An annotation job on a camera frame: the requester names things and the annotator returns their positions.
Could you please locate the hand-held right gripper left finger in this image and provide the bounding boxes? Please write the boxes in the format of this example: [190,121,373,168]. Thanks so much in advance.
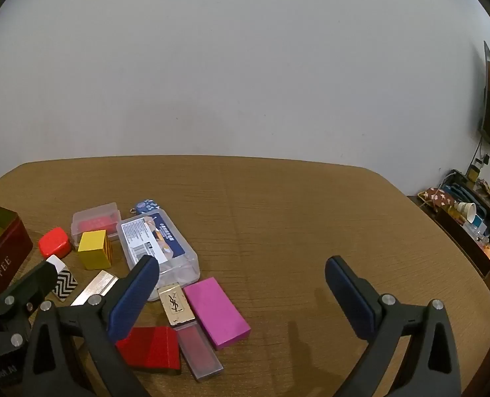
[22,255,160,397]

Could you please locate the white paper cup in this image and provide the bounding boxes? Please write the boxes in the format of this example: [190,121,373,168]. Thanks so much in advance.
[456,202,477,222]

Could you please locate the gold capped lip gloss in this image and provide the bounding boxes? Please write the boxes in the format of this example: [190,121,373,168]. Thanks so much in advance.
[157,283,224,382]

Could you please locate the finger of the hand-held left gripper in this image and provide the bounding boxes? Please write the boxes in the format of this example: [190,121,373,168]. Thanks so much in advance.
[0,261,60,323]

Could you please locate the pink rectangular box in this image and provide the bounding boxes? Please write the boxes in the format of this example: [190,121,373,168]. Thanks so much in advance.
[184,277,252,350]

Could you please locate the dark wooden cabinet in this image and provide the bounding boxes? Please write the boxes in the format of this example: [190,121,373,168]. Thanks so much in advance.
[408,169,490,280]

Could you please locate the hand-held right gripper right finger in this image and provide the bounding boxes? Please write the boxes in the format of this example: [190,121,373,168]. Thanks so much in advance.
[325,255,463,397]

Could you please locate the black white zigzag box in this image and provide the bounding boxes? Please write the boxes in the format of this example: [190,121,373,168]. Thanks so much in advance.
[45,255,80,299]

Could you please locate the gold reflective tray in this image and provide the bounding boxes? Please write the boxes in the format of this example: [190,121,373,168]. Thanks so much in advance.
[0,202,34,304]

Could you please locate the silver ridged bar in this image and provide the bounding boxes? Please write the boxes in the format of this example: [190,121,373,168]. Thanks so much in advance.
[70,270,119,307]

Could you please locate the clear plastic box blue label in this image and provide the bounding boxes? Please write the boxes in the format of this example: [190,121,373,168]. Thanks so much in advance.
[116,209,200,286]

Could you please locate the clear box with red insert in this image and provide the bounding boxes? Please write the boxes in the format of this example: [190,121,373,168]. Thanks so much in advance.
[71,202,122,241]

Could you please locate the brown floral cloth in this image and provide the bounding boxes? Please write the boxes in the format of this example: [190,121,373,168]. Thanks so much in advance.
[419,188,457,208]

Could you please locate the red square tape measure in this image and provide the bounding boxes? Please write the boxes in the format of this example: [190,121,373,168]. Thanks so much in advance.
[38,227,72,257]

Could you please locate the yellow cube box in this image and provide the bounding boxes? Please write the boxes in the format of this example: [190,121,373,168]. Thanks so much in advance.
[78,230,113,270]

